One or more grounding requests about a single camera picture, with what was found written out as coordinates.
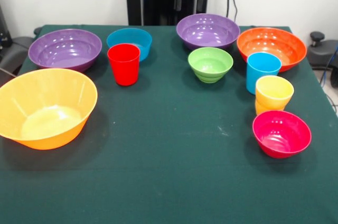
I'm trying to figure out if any purple bowl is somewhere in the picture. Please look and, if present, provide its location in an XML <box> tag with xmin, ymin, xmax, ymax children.
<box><xmin>176</xmin><ymin>13</ymin><xmax>241</xmax><ymax>51</ymax></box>
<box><xmin>28</xmin><ymin>29</ymin><xmax>103</xmax><ymax>73</ymax></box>

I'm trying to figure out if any green bowl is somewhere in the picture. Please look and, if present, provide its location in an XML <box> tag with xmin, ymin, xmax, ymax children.
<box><xmin>187</xmin><ymin>46</ymin><xmax>234</xmax><ymax>84</ymax></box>

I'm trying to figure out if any blue bowl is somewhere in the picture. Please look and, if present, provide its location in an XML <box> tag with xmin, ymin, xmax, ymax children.
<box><xmin>106</xmin><ymin>27</ymin><xmax>153</xmax><ymax>62</ymax></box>

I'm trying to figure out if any orange-red bowl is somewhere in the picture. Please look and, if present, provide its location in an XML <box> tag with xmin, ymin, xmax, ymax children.
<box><xmin>236</xmin><ymin>27</ymin><xmax>307</xmax><ymax>73</ymax></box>

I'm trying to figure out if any red cup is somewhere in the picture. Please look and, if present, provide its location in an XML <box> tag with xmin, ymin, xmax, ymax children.
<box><xmin>107</xmin><ymin>43</ymin><xmax>141</xmax><ymax>87</ymax></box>

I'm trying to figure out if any blue cup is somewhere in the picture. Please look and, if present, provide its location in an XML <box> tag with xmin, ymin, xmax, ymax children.
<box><xmin>246</xmin><ymin>52</ymin><xmax>282</xmax><ymax>95</ymax></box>

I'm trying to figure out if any yellow cup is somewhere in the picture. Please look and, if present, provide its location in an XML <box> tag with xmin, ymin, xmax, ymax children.
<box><xmin>255</xmin><ymin>75</ymin><xmax>295</xmax><ymax>111</ymax></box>
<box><xmin>255</xmin><ymin>99</ymin><xmax>286</xmax><ymax>116</ymax></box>

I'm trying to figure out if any dark green tablecloth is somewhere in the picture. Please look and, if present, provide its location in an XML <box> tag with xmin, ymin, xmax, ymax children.
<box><xmin>0</xmin><ymin>24</ymin><xmax>338</xmax><ymax>224</ymax></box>

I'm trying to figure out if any black wheeled base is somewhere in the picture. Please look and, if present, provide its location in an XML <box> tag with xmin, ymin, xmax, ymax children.
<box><xmin>307</xmin><ymin>31</ymin><xmax>338</xmax><ymax>89</ymax></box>
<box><xmin>0</xmin><ymin>36</ymin><xmax>36</xmax><ymax>77</ymax></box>

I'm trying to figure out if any pink bowl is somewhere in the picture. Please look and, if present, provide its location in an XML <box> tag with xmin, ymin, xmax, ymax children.
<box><xmin>252</xmin><ymin>110</ymin><xmax>312</xmax><ymax>159</ymax></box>

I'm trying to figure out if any large yellow bowl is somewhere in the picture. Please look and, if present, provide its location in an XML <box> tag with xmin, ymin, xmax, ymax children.
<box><xmin>0</xmin><ymin>68</ymin><xmax>98</xmax><ymax>151</ymax></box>

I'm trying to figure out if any blue cable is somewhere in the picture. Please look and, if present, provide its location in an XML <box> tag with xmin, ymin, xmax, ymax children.
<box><xmin>319</xmin><ymin>45</ymin><xmax>338</xmax><ymax>87</ymax></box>

